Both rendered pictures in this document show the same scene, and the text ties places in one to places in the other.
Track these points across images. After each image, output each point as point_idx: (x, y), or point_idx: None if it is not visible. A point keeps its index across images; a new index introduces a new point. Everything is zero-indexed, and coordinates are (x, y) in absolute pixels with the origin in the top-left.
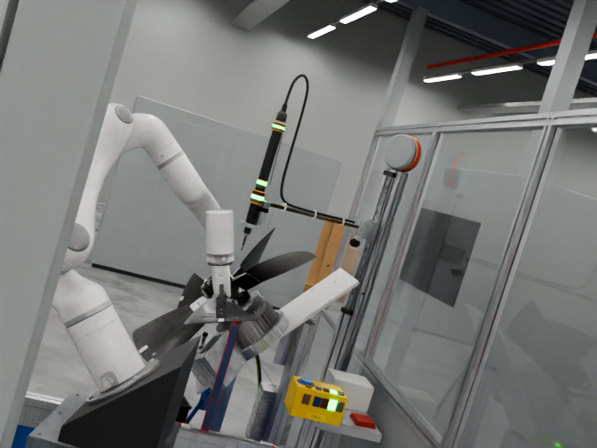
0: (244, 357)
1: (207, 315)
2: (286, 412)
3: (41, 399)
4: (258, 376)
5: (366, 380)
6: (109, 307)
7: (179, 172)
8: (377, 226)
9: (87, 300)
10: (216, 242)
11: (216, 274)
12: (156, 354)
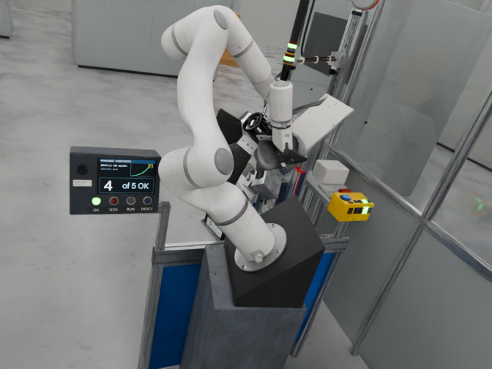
0: (281, 173)
1: (269, 160)
2: (299, 195)
3: (177, 249)
4: None
5: (342, 164)
6: (248, 203)
7: (253, 59)
8: (347, 56)
9: (236, 205)
10: (282, 112)
11: (282, 135)
12: None
